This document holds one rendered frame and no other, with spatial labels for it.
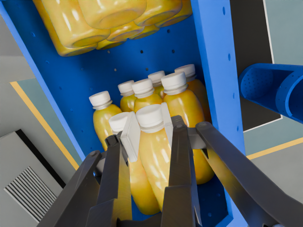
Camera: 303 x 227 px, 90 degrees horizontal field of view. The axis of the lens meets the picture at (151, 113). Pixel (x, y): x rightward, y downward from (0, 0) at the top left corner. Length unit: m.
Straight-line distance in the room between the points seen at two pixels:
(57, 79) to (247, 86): 1.31
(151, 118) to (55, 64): 0.20
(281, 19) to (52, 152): 2.38
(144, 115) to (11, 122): 1.87
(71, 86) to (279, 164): 2.14
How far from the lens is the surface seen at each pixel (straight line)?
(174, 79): 0.23
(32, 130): 1.92
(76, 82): 0.34
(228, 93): 0.18
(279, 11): 1.70
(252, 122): 1.58
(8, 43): 0.68
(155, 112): 0.19
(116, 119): 0.26
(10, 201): 1.74
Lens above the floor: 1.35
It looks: 70 degrees down
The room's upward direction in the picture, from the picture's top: 180 degrees counter-clockwise
